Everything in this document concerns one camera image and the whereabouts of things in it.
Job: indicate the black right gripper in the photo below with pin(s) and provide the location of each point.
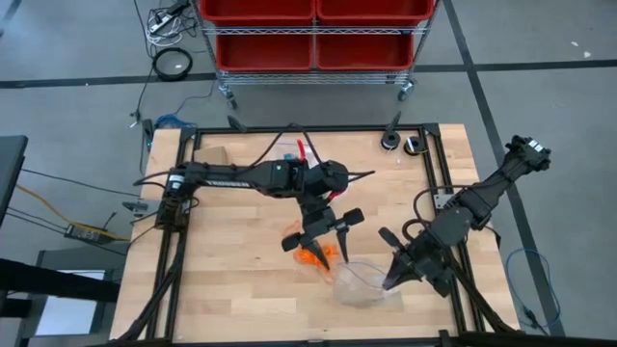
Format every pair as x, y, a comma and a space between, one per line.
429, 260

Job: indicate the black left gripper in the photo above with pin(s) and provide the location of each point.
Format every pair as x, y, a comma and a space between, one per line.
318, 217

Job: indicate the clear plastic zipper bag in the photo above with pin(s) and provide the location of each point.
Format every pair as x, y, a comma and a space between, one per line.
359, 289
289, 145

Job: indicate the blue rubber band pile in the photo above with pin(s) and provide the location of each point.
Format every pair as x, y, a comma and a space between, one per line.
289, 156

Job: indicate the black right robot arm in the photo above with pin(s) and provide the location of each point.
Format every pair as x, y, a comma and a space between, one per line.
482, 197

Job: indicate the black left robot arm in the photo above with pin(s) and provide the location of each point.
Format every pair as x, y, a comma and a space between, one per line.
226, 180

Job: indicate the small brown cardboard box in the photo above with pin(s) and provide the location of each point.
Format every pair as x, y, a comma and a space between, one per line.
212, 155

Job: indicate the red plastic bin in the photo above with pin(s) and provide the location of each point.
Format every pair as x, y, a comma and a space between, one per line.
376, 9
265, 50
364, 50
258, 9

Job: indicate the black usb hub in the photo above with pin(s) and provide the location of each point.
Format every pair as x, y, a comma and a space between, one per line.
148, 130

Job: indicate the black power adapter box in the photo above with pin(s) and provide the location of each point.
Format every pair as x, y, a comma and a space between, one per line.
84, 232

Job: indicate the white power strip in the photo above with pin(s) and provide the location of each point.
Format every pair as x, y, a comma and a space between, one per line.
161, 21

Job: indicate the black bench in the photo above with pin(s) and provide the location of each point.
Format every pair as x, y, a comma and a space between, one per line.
48, 284

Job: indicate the black monitor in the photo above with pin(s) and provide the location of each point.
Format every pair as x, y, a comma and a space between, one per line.
9, 168

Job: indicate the black aluminium table frame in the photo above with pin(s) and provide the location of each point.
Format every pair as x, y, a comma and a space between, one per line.
313, 129

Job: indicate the black frame bracket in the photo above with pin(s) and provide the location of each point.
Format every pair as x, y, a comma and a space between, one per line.
236, 124
395, 121

